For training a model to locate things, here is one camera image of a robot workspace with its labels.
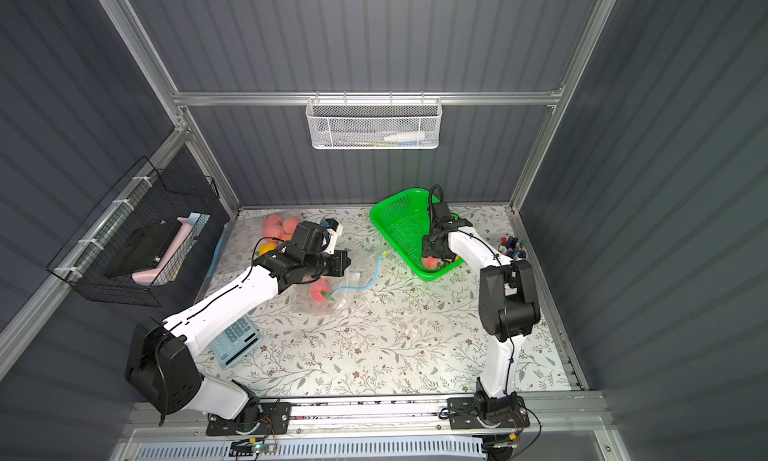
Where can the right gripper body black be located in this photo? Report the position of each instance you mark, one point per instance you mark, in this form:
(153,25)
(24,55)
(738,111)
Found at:
(432,248)

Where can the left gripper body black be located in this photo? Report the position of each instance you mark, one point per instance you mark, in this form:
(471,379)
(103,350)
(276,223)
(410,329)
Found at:
(339,263)

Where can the pink peach bottom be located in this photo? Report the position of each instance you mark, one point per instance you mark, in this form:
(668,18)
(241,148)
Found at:
(431,264)

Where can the pink peach top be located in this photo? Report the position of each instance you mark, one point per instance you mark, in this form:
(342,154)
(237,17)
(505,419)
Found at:
(321,290)

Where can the pink peach with leaf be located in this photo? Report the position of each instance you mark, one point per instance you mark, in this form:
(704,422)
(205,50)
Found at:
(273,233)

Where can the yellow peach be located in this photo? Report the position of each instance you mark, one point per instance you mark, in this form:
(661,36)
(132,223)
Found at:
(266,247)

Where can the clear zip-top bag blue zipper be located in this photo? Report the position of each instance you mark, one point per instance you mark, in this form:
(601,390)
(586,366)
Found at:
(244,237)

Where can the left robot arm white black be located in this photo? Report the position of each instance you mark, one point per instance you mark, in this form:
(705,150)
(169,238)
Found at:
(161,362)

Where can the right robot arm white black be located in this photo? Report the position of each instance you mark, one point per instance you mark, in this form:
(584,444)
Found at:
(508,308)

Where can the pink peach behind bag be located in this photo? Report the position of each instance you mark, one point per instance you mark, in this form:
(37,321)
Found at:
(273,220)

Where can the green plastic basket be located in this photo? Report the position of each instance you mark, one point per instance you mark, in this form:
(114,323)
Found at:
(403,221)

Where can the pink pen cup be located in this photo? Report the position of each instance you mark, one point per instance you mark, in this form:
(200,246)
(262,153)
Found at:
(513,248)

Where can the white tube in basket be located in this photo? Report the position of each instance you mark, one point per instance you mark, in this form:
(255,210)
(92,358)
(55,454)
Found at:
(406,138)

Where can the teal calculator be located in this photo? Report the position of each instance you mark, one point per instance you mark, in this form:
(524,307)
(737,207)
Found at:
(235,342)

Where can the black pouch in basket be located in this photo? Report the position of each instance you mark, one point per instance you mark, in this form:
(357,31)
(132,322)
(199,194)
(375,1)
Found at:
(142,250)

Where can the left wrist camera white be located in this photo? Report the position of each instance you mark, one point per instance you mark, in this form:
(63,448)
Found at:
(333,230)

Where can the white wire wall basket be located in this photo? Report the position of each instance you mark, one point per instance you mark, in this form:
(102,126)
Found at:
(346,125)

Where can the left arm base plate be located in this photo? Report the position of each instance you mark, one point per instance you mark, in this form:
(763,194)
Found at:
(258,420)

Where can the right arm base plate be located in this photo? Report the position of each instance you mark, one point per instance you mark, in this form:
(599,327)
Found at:
(508,412)

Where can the pink handle tool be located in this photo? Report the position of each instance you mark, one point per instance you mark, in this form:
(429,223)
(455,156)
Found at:
(147,277)

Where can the black wire wall basket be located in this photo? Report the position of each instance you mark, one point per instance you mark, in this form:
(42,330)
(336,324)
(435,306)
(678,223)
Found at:
(160,195)

